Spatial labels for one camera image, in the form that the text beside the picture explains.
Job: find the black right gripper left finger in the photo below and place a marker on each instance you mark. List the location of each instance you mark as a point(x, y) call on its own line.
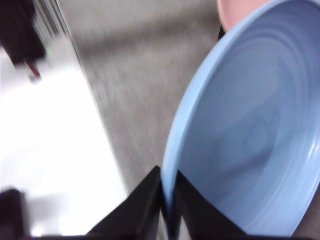
point(140, 212)

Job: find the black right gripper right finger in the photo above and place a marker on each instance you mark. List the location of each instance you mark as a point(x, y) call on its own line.
point(200, 220)

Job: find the blue round plate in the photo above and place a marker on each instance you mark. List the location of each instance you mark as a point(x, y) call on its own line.
point(237, 112)

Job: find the pink round plate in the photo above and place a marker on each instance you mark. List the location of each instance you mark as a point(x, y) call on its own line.
point(235, 10)

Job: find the black blurred box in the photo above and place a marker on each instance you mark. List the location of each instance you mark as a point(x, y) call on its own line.
point(10, 215)

